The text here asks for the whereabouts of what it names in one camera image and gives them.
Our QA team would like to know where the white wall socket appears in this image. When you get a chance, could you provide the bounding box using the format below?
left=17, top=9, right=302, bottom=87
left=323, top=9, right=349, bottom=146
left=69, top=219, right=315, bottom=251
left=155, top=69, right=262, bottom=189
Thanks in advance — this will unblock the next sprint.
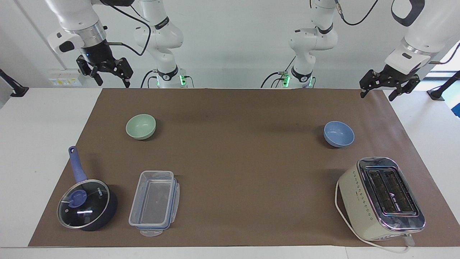
left=48, top=69, right=83, bottom=87

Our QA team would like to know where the dark saucepan with blue handle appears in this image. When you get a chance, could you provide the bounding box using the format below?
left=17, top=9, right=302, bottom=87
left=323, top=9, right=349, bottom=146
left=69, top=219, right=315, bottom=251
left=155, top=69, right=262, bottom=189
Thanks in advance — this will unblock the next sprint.
left=57, top=146, right=118, bottom=232

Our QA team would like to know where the glass lid with blue knob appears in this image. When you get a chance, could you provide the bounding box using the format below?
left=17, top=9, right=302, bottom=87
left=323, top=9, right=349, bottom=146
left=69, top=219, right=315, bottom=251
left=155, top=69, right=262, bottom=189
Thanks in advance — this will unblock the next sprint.
left=57, top=179, right=110, bottom=229

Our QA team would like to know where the black stand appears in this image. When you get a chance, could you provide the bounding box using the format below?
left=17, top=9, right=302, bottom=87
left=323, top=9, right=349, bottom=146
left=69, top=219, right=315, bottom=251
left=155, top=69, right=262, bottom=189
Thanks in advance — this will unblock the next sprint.
left=0, top=68, right=29, bottom=98
left=427, top=71, right=460, bottom=101

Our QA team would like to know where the black cable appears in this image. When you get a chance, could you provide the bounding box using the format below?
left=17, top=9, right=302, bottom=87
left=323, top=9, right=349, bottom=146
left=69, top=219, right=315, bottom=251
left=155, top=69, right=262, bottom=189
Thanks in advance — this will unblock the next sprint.
left=141, top=70, right=159, bottom=89
left=334, top=0, right=380, bottom=26
left=429, top=42, right=460, bottom=65
left=106, top=3, right=152, bottom=57
left=261, top=56, right=297, bottom=89

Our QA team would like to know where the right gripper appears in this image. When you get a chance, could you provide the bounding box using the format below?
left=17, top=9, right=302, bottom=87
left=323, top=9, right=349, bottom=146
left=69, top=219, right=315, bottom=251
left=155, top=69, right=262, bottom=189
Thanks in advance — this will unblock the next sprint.
left=76, top=40, right=134, bottom=88

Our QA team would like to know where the white toaster cord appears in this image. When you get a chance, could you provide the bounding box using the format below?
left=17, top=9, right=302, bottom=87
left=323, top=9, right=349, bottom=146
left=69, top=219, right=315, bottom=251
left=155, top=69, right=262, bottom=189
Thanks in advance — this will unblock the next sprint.
left=335, top=179, right=416, bottom=254

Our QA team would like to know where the cream and chrome toaster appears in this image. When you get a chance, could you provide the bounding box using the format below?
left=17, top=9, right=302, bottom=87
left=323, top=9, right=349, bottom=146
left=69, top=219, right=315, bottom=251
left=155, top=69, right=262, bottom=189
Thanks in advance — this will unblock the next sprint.
left=338, top=156, right=427, bottom=242

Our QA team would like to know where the blue bowl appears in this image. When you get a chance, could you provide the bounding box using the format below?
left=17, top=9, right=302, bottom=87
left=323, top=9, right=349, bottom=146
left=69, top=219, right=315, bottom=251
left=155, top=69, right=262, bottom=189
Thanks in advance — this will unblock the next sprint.
left=323, top=121, right=355, bottom=148

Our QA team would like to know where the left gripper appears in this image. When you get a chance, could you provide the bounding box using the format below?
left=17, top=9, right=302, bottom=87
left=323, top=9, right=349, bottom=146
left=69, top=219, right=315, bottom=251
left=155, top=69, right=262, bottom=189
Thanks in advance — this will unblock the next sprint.
left=359, top=64, right=421, bottom=102

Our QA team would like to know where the green bowl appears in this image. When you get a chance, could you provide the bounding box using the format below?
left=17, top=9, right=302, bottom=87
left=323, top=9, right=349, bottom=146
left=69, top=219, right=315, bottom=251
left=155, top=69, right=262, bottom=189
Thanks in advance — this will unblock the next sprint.
left=125, top=114, right=157, bottom=140

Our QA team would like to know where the clear plastic food container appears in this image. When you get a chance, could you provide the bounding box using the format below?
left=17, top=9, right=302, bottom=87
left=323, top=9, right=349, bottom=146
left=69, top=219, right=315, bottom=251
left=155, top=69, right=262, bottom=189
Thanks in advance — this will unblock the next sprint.
left=128, top=170, right=180, bottom=237

